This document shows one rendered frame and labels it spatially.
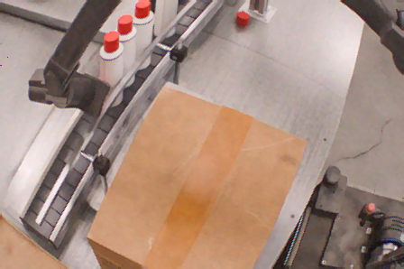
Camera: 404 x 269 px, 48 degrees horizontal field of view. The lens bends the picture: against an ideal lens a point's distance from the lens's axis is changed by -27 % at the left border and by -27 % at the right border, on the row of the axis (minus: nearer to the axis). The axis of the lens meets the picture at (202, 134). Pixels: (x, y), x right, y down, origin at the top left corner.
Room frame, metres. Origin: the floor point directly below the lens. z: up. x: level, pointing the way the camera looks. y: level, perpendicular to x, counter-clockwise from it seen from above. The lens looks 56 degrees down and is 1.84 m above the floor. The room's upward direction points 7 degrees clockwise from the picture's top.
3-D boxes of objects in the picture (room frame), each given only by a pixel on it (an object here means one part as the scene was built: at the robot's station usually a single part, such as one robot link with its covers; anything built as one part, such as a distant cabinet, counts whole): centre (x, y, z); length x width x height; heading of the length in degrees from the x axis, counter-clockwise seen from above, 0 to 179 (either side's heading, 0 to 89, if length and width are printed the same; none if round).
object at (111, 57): (0.71, 0.19, 0.98); 0.05 x 0.05 x 0.20
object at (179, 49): (0.79, 0.09, 0.91); 0.07 x 0.03 x 0.16; 69
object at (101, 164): (0.51, 0.19, 0.91); 0.07 x 0.03 x 0.16; 69
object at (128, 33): (0.76, 0.18, 0.98); 0.05 x 0.05 x 0.20
